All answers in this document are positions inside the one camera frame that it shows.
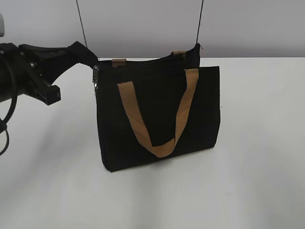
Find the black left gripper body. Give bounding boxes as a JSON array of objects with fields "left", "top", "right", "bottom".
[{"left": 19, "top": 44, "right": 69, "bottom": 89}]

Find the brown bag handle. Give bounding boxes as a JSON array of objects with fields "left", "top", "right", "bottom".
[
  {"left": 117, "top": 69, "right": 199, "bottom": 158},
  {"left": 111, "top": 51, "right": 186, "bottom": 68}
]

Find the right black hanging cord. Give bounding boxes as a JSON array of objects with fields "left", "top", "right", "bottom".
[{"left": 196, "top": 0, "right": 204, "bottom": 45}]

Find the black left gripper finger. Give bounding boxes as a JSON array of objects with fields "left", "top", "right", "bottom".
[
  {"left": 62, "top": 42, "right": 98, "bottom": 70},
  {"left": 29, "top": 70, "right": 61, "bottom": 105}
]

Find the brown rear bag handle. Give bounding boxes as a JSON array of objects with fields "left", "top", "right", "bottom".
[{"left": 111, "top": 51, "right": 186, "bottom": 68}]

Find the brown front bag handle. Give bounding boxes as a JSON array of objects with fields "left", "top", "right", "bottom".
[{"left": 117, "top": 69, "right": 199, "bottom": 158}]

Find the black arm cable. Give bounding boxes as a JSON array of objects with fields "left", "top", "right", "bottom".
[{"left": 0, "top": 42, "right": 19, "bottom": 157}]

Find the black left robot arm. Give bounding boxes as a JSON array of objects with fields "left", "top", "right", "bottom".
[{"left": 0, "top": 42, "right": 98, "bottom": 105}]

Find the black hanging cord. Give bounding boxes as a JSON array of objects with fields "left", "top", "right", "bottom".
[
  {"left": 196, "top": 0, "right": 204, "bottom": 45},
  {"left": 76, "top": 0, "right": 88, "bottom": 48}
]

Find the left black hanging cord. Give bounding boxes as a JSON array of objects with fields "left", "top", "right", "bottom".
[{"left": 76, "top": 0, "right": 88, "bottom": 48}]

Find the black tote bag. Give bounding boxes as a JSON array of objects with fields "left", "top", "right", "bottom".
[{"left": 94, "top": 44, "right": 221, "bottom": 172}]

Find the silver zipper pull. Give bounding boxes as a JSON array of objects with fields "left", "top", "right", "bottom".
[{"left": 92, "top": 65, "right": 99, "bottom": 94}]

